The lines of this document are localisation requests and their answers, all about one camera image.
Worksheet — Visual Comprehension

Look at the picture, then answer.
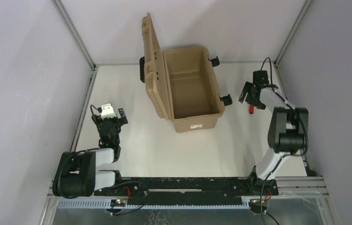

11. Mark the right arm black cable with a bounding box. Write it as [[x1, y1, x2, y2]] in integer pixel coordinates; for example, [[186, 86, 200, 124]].
[[259, 57, 309, 225]]

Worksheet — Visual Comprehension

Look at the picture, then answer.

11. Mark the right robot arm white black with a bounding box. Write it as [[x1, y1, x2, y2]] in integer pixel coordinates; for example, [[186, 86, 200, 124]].
[[239, 70, 308, 188]]

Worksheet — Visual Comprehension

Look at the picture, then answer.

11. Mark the small circuit board left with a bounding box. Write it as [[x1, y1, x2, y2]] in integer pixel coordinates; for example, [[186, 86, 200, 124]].
[[110, 198, 127, 208]]

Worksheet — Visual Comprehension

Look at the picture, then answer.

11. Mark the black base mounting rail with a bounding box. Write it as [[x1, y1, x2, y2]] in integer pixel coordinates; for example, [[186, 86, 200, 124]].
[[93, 177, 279, 206]]

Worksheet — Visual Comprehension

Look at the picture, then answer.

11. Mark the tan plastic storage bin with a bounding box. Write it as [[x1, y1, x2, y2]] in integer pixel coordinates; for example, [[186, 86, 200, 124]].
[[163, 46, 225, 133]]

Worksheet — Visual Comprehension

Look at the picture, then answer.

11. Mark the aluminium frame rail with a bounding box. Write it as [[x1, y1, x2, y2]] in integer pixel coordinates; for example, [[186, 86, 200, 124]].
[[68, 67, 98, 152]]

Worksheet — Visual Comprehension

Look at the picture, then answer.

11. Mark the tan bin lid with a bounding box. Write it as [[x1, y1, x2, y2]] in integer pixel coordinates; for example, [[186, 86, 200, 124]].
[[142, 13, 172, 120]]

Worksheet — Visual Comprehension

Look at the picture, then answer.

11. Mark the black bin latch far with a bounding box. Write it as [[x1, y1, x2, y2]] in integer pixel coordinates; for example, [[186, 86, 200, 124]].
[[209, 56, 220, 67]]

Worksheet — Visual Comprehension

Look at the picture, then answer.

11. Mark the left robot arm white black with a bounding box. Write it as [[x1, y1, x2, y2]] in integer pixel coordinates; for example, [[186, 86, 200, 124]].
[[52, 104, 128, 199]]

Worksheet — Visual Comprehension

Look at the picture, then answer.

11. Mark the red handled screwdriver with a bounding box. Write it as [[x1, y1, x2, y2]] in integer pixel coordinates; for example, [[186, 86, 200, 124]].
[[249, 105, 255, 114]]

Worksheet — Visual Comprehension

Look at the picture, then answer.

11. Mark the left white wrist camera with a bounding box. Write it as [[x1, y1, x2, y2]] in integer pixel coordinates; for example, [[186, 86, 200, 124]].
[[100, 103, 117, 120]]

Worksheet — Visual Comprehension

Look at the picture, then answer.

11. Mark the black lid handle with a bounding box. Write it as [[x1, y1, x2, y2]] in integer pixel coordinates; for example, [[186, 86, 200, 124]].
[[139, 56, 145, 83]]

